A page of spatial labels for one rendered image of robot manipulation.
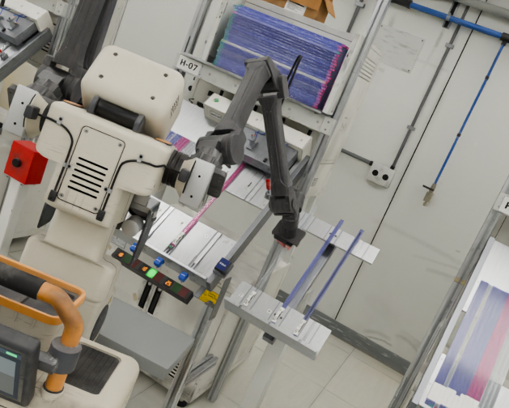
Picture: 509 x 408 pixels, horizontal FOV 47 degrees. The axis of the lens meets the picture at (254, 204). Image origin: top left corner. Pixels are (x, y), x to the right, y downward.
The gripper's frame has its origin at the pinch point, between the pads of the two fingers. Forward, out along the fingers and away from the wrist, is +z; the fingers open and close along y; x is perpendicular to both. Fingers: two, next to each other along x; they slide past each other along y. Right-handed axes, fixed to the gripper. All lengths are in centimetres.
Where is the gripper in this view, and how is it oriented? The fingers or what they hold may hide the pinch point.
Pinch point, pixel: (286, 246)
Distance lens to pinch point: 205.3
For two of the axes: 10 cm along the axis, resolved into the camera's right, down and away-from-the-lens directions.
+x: -5.3, 6.7, -5.2
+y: -8.5, -4.4, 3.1
